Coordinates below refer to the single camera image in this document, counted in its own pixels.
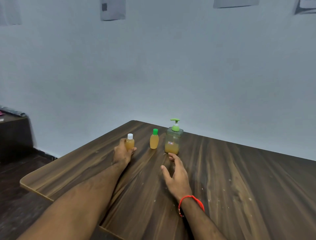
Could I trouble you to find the person's right hand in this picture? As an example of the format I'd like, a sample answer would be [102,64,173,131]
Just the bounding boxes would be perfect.
[161,152,193,201]

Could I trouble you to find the red thread bracelet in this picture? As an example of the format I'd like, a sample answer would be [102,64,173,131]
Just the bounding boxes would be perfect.
[178,195,205,218]

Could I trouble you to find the dark side table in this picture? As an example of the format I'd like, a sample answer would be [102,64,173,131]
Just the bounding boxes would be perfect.
[0,111,34,159]

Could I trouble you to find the green pump soap dispenser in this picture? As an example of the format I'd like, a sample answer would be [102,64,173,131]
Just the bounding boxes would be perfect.
[165,118,184,155]

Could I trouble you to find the person's left forearm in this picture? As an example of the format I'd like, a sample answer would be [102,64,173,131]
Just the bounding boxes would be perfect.
[16,163,124,240]

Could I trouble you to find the person's left hand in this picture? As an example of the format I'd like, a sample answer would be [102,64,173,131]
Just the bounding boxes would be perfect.
[113,138,137,167]

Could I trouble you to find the paper sheet on wall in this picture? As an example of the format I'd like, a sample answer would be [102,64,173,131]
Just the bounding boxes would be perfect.
[100,0,126,21]
[294,0,316,15]
[0,0,23,26]

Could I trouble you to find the person's right forearm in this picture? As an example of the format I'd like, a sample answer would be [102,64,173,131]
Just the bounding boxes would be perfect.
[180,196,226,240]

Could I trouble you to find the small green-capped yellow bottle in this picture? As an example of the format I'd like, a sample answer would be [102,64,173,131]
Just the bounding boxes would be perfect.
[150,129,159,149]

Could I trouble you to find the small white-capped yellow bottle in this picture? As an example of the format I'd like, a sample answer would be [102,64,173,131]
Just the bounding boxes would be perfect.
[125,133,135,151]

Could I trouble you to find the grey crumpled cloth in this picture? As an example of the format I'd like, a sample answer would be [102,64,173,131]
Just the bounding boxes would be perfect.
[0,105,26,117]

